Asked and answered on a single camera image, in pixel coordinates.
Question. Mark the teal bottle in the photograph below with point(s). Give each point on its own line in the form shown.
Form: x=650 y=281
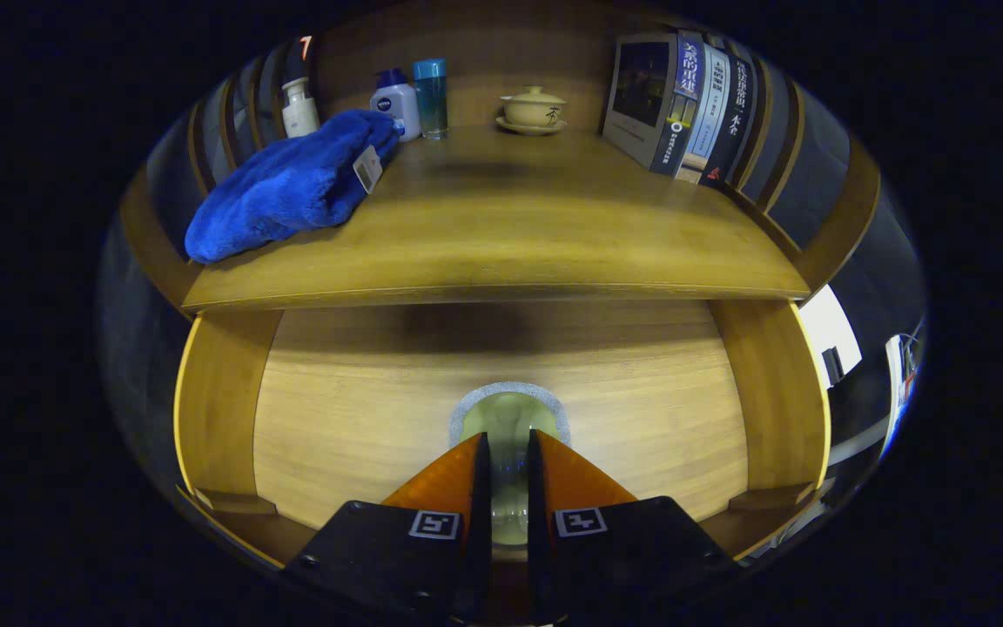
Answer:
x=430 y=100

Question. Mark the white pump bottle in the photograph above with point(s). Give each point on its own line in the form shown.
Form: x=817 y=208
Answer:
x=299 y=109

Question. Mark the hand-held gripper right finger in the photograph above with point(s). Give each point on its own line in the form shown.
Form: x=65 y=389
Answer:
x=536 y=531

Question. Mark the white lotion bottle blue cap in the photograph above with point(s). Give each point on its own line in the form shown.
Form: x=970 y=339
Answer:
x=397 y=104

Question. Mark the wooden drawer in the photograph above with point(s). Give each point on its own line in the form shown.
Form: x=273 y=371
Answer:
x=362 y=418

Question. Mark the green grey brush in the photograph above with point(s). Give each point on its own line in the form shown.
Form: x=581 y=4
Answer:
x=508 y=418

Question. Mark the blue spine book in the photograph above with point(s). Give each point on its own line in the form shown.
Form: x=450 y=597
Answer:
x=641 y=96

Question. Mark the wooden countertop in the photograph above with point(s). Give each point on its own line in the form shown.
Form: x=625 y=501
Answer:
x=510 y=226

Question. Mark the blue towel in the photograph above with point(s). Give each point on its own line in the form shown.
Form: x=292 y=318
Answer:
x=284 y=187

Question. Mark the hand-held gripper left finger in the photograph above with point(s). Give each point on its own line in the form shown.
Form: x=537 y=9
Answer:
x=481 y=522

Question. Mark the grey spine book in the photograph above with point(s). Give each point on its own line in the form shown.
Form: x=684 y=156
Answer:
x=710 y=104

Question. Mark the beige lidded teacup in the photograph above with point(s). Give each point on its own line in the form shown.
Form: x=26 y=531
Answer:
x=532 y=109

